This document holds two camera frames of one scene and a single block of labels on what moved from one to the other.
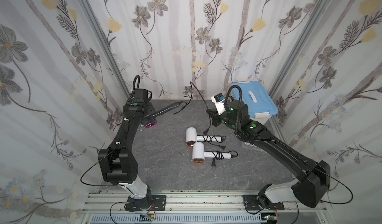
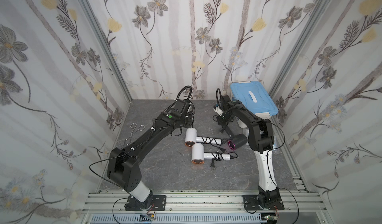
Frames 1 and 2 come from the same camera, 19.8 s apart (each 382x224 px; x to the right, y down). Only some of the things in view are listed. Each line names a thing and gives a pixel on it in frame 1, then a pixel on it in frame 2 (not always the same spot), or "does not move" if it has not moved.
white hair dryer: (191, 137) does not move
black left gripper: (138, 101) -> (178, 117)
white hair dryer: (199, 154) does not move
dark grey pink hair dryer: (150, 121) -> (237, 141)
